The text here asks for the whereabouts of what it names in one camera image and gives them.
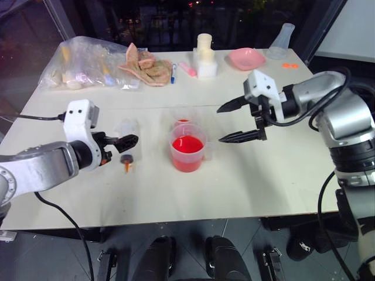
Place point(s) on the white board panel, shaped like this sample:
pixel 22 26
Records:
pixel 348 26

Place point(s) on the black shoe with white logo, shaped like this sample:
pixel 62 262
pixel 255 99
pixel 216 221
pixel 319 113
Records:
pixel 301 247

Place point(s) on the pink plastic bowl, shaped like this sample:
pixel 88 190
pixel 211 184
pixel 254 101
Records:
pixel 246 58

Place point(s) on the black table leg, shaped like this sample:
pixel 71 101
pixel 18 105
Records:
pixel 106 265
pixel 271 263

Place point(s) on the blue white pen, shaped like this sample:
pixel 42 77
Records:
pixel 173 73

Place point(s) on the pink marker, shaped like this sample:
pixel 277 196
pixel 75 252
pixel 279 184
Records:
pixel 189 69

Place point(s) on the small orange plastic piece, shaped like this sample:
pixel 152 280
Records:
pixel 290 65

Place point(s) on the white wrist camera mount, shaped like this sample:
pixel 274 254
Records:
pixel 260 83
pixel 79 117

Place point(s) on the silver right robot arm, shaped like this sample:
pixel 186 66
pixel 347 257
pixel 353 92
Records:
pixel 342 111

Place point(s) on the small clear cup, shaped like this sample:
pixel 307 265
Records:
pixel 183 117

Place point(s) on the clear plastic bag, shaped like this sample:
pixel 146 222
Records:
pixel 82 64

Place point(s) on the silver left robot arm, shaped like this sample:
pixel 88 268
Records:
pixel 38 167

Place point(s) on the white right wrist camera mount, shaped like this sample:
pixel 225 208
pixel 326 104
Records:
pixel 260 83

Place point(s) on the dark rounded shape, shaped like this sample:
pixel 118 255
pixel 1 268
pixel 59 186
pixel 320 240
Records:
pixel 225 260

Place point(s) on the cream cylindrical tube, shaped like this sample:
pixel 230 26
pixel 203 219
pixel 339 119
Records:
pixel 205 47

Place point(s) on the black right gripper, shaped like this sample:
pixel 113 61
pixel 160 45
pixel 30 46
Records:
pixel 263 112

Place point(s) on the white block holder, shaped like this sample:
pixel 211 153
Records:
pixel 206 68

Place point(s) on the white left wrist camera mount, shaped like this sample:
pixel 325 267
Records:
pixel 79 117

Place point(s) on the clear conical flask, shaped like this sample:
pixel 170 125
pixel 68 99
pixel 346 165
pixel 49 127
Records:
pixel 281 44

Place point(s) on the beaker with red liquid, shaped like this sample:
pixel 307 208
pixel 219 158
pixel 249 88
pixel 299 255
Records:
pixel 187 152

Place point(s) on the beige pink cloth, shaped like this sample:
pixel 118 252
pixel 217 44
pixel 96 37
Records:
pixel 152 70

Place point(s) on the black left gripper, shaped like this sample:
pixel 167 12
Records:
pixel 101 143

